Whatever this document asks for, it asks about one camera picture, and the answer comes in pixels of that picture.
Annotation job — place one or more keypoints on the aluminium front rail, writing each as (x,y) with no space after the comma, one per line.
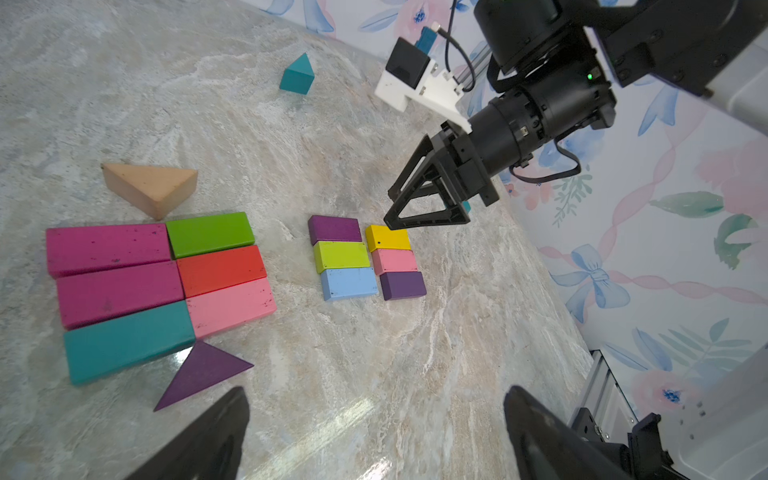
(602,411)

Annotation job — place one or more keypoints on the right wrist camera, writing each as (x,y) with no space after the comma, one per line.
(410,74)

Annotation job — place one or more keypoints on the light pink rectangular block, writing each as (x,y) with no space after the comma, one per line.
(228,308)

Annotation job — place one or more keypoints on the natural wood triangular block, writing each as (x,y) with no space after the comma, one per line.
(156,191)

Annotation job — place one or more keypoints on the dark purple small block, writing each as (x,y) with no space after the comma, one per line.
(333,229)

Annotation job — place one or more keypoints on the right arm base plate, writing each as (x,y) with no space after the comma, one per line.
(642,458)

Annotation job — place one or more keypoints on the red rectangular block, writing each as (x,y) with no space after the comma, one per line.
(206,273)

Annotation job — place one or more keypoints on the magenta rectangular block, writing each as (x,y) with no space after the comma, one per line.
(79,250)

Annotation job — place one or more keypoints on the teal triangular block far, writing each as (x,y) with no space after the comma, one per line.
(298,77)

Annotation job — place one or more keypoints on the green rectangular block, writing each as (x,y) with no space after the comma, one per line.
(209,234)

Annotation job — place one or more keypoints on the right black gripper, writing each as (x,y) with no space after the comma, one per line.
(422,195)

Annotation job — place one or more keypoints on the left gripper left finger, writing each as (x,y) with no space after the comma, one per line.
(209,448)

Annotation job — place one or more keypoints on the yellow small block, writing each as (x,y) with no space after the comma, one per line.
(381,237)

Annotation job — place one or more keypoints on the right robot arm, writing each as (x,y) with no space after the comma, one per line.
(553,65)

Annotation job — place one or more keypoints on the light blue rectangular block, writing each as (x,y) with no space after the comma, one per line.
(348,283)

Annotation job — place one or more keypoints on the teal rectangular block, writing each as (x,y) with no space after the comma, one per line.
(101,349)

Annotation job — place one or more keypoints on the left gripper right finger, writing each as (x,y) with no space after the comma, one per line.
(546,448)

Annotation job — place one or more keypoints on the lime green small block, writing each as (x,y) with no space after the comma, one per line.
(340,255)

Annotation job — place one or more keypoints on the hot pink rectangular block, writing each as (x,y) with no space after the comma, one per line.
(95,297)

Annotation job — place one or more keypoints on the purple triangular block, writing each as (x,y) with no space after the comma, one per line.
(204,367)

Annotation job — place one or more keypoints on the purple rectangular block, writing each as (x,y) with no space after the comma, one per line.
(402,285)

